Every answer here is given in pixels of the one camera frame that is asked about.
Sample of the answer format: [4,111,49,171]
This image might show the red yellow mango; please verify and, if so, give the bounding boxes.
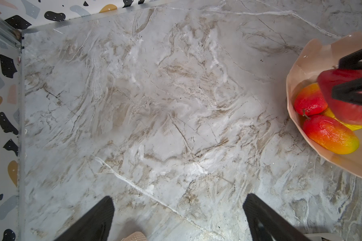
[302,114,360,155]

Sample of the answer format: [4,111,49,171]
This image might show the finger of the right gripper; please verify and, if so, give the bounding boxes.
[331,77,362,106]
[338,49,362,69]

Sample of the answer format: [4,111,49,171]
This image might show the red green apple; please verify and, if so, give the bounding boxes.
[317,69,362,126]

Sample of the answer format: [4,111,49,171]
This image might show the yellow lemon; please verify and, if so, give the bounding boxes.
[321,108,362,131]

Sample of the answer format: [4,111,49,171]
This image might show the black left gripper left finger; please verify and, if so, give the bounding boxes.
[56,196,115,241]

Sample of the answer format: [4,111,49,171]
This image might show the pink faceted fruit bowl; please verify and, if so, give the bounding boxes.
[286,32,362,178]

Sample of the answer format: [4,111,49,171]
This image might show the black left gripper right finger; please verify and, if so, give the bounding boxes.
[243,193,309,241]

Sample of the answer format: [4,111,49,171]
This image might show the aluminium corner post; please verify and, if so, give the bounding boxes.
[0,18,22,50]

